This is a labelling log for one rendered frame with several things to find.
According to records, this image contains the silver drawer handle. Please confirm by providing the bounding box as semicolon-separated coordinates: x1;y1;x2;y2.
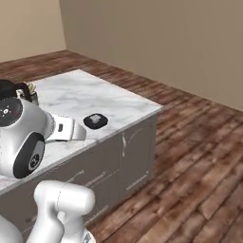
65;170;85;184
84;172;107;188
125;172;150;192
84;204;109;224

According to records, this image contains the black blender lid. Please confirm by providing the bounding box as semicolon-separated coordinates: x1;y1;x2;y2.
83;112;109;130

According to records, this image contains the grey cupboard door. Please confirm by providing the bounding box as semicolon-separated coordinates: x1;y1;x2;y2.
121;114;159;178

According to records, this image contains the wide grey drawer front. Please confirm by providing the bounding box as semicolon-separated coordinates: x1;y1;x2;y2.
83;169;122;227
37;134;122;194

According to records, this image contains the small grey drawer front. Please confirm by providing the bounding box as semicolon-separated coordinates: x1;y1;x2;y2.
121;159;157;201

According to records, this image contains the vertical silver cupboard handle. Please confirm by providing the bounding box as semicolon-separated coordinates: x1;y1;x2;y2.
121;134;127;159

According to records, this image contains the black blender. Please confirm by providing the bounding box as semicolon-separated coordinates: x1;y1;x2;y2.
0;79;33;103

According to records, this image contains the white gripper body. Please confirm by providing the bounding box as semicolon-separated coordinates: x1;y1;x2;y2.
70;123;87;142

